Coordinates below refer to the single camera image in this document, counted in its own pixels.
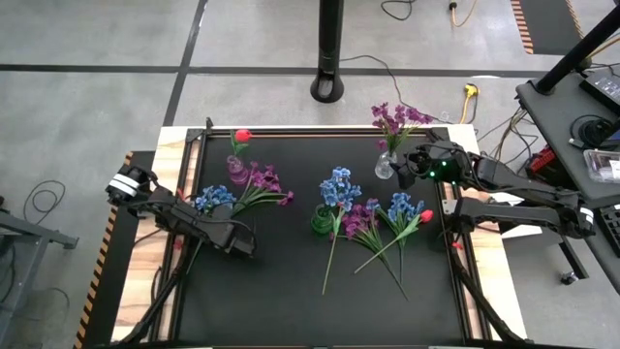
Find green patterned glass vase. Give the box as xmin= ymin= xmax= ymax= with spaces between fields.
xmin=310 ymin=203 xmax=336 ymax=238

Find coiled black cable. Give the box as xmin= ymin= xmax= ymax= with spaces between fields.
xmin=569 ymin=114 xmax=616 ymax=149

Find pink ribbed glass vase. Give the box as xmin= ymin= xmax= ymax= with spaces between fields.
xmin=226 ymin=154 xmax=251 ymax=188

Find black pole floor stand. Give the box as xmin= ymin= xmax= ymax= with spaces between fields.
xmin=309 ymin=0 xmax=346 ymax=105

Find blue artificial flower bunch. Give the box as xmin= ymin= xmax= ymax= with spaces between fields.
xmin=318 ymin=166 xmax=363 ymax=296
xmin=376 ymin=191 xmax=426 ymax=286
xmin=186 ymin=183 xmax=238 ymax=275

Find black slanted mounting pole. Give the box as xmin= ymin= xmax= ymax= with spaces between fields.
xmin=534 ymin=4 xmax=620 ymax=96

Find grey metal cart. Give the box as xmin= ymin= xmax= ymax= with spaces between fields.
xmin=0 ymin=196 xmax=79 ymax=349

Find red artificial tulip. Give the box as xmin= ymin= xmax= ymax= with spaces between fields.
xmin=354 ymin=208 xmax=435 ymax=275
xmin=229 ymin=128 xmax=254 ymax=161

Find black looped floor cable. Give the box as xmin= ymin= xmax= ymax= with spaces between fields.
xmin=380 ymin=0 xmax=418 ymax=22

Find clear plastic box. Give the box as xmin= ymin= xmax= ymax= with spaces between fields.
xmin=583 ymin=148 xmax=620 ymax=184

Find yellow extension cord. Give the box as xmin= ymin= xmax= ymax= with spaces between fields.
xmin=448 ymin=0 xmax=481 ymax=29

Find black cable bundle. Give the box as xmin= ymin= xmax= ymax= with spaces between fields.
xmin=477 ymin=106 xmax=542 ymax=161

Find grey side table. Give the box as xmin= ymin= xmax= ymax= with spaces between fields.
xmin=514 ymin=67 xmax=620 ymax=295

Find yellow power plug cable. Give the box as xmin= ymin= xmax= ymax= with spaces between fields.
xmin=458 ymin=82 xmax=481 ymax=125

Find thin black floor cable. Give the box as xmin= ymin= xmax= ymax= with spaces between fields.
xmin=338 ymin=53 xmax=451 ymax=123

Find black keypad device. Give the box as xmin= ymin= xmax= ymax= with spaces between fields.
xmin=578 ymin=67 xmax=620 ymax=115

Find black keyboard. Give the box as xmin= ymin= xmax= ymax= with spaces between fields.
xmin=595 ymin=206 xmax=620 ymax=258

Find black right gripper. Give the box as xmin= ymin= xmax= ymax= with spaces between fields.
xmin=389 ymin=141 xmax=469 ymax=191

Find purple artificial flower bunch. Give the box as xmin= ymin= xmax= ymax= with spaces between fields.
xmin=340 ymin=197 xmax=410 ymax=301
xmin=370 ymin=101 xmax=435 ymax=156
xmin=231 ymin=162 xmax=295 ymax=217

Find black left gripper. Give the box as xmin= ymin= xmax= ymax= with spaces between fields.
xmin=205 ymin=212 xmax=258 ymax=259

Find black mat orange stripes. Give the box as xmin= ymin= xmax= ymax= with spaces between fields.
xmin=509 ymin=0 xmax=587 ymax=56

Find clear glass vase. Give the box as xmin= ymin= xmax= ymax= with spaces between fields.
xmin=374 ymin=150 xmax=398 ymax=180

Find black cable loop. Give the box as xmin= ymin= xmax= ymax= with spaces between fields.
xmin=22 ymin=179 xmax=67 ymax=225

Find black mat hazard stripes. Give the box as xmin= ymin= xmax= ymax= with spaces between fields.
xmin=72 ymin=149 xmax=156 ymax=349

